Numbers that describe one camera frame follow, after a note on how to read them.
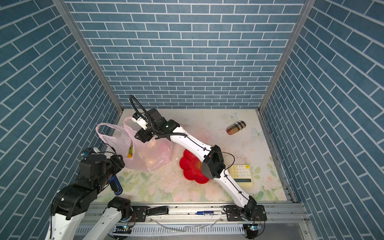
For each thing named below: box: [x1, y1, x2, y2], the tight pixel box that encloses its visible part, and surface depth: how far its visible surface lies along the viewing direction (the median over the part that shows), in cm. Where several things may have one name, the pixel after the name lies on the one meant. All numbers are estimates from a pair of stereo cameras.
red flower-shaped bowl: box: [179, 149, 210, 184], surface depth 90 cm
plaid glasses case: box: [226, 120, 247, 135], surface depth 109 cm
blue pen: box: [195, 210, 215, 216], surface depth 75 cm
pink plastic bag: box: [96, 116, 174, 173], surface depth 84 cm
